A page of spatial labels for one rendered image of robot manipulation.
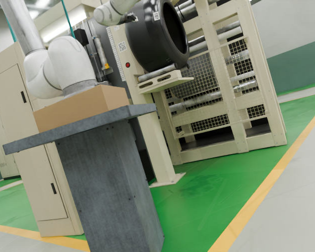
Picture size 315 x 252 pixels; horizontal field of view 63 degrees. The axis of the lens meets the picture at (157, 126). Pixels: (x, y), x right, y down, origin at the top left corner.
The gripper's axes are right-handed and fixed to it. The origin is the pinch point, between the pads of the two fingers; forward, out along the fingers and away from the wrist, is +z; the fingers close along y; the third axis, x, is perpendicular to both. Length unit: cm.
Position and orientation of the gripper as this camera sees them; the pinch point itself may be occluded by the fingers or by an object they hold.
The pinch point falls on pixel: (134, 18)
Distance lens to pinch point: 187.2
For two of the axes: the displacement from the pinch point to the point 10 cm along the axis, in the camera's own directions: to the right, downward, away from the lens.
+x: 3.6, 9.2, 1.8
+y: -8.5, 2.4, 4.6
